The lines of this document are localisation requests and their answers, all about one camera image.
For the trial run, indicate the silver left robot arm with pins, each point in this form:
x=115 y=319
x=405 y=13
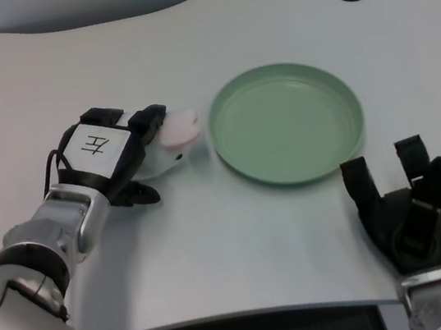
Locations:
x=34 y=280

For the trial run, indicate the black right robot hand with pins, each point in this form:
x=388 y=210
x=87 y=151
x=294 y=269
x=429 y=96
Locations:
x=410 y=224

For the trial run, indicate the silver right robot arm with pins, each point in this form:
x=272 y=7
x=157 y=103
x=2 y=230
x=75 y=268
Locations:
x=440 y=300

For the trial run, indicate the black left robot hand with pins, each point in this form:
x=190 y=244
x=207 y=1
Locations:
x=109 y=156

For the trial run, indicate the green round plate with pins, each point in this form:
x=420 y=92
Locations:
x=287 y=124

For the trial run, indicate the white plush rabbit doll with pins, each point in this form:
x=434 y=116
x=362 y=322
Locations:
x=171 y=143

